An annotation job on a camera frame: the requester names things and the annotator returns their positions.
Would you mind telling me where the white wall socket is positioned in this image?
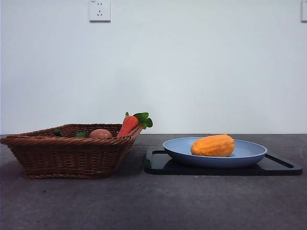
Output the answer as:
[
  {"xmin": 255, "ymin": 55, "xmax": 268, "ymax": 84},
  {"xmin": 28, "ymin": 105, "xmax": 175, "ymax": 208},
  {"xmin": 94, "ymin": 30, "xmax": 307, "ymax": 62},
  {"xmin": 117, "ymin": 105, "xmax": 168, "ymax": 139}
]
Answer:
[{"xmin": 89, "ymin": 0, "xmax": 111, "ymax": 23}]

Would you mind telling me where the blue round plate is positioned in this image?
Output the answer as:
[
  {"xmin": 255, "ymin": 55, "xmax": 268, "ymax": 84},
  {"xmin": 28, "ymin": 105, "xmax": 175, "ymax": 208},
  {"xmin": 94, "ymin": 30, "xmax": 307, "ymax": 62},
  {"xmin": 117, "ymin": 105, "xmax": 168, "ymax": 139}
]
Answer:
[{"xmin": 162, "ymin": 137, "xmax": 268, "ymax": 169}]

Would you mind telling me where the green chili pepper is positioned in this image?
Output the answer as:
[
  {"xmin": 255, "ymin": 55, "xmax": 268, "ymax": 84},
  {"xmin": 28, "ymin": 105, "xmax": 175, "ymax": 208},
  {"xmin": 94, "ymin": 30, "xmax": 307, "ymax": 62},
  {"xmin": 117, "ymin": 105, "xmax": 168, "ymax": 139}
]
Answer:
[{"xmin": 54, "ymin": 129, "xmax": 89, "ymax": 138}]

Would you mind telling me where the pale brown egg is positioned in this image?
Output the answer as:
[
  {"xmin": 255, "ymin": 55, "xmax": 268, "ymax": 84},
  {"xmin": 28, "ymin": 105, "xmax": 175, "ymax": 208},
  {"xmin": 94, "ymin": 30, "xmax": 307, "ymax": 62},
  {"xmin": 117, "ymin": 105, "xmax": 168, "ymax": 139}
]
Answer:
[{"xmin": 89, "ymin": 128, "xmax": 113, "ymax": 139}]

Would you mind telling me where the brown wicker basket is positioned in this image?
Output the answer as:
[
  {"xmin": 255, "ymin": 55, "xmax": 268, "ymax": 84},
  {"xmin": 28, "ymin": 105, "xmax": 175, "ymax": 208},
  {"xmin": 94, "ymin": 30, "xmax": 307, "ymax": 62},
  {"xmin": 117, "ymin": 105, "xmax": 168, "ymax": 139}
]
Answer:
[{"xmin": 0, "ymin": 123, "xmax": 143, "ymax": 180}]

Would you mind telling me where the yellow orange toy corn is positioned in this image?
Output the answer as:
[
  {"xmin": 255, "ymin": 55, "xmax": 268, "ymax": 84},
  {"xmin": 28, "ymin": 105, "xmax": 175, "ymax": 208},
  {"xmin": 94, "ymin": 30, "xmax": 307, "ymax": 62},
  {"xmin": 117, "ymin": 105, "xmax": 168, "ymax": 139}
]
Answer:
[{"xmin": 190, "ymin": 134, "xmax": 235, "ymax": 158}]

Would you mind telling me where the black glossy tray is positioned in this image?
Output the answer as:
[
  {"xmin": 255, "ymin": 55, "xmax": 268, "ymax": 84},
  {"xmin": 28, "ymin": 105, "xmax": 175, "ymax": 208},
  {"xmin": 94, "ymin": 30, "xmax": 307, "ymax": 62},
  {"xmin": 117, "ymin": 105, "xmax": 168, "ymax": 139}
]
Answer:
[{"xmin": 143, "ymin": 149, "xmax": 303, "ymax": 176}]

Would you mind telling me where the orange carrot with green leaves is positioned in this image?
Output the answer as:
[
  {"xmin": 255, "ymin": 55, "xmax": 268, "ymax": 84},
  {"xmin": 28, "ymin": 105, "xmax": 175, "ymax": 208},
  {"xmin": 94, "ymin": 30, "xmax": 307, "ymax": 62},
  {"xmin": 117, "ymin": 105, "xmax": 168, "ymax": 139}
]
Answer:
[{"xmin": 117, "ymin": 111, "xmax": 154, "ymax": 138}]

